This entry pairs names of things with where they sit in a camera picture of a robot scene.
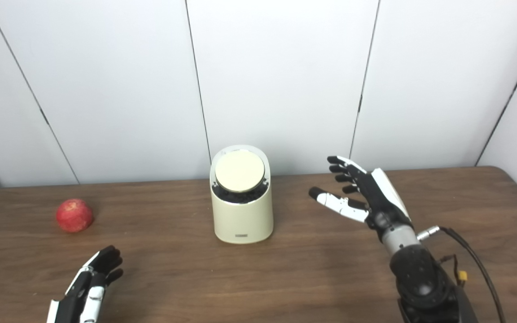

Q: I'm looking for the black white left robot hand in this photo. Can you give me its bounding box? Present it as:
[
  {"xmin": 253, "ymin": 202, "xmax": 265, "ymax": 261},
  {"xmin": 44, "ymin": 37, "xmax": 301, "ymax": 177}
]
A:
[{"xmin": 47, "ymin": 245, "xmax": 124, "ymax": 323}]

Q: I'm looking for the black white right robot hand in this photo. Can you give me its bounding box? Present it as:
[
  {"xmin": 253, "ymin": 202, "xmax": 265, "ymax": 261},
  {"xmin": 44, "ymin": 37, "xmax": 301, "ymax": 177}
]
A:
[{"xmin": 309, "ymin": 156, "xmax": 414, "ymax": 234}]

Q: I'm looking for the red apple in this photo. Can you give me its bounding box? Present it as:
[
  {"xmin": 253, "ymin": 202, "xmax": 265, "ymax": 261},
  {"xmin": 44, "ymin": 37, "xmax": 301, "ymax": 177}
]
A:
[{"xmin": 56, "ymin": 199, "xmax": 94, "ymax": 233}]

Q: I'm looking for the cream round bin lid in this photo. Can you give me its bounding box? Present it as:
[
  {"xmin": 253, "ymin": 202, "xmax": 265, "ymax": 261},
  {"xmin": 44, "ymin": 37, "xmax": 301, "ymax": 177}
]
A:
[{"xmin": 214, "ymin": 150, "xmax": 266, "ymax": 193}]

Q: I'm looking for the cream-colored bin body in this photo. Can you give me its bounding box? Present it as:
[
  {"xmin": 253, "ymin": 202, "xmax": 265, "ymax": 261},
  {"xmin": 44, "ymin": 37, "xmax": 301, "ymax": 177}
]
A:
[{"xmin": 210, "ymin": 145, "xmax": 274, "ymax": 244}]

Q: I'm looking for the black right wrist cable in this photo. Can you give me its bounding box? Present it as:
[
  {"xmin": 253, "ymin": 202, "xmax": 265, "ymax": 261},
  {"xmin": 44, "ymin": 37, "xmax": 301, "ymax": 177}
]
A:
[{"xmin": 417, "ymin": 226, "xmax": 507, "ymax": 323}]

